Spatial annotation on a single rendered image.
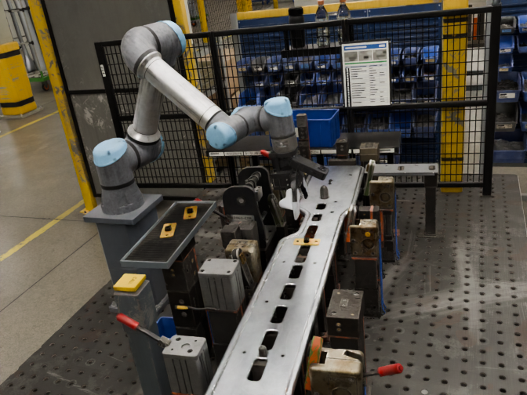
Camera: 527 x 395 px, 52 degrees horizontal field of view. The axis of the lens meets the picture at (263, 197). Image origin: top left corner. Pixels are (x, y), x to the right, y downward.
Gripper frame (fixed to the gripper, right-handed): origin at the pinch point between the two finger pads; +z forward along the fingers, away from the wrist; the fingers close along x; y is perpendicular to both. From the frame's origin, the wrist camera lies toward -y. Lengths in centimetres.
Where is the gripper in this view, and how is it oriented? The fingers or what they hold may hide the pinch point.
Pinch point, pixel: (303, 209)
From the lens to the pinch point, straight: 168.6
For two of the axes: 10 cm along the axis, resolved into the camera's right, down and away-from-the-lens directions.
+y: -9.5, 0.6, 3.2
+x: -2.7, 4.2, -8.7
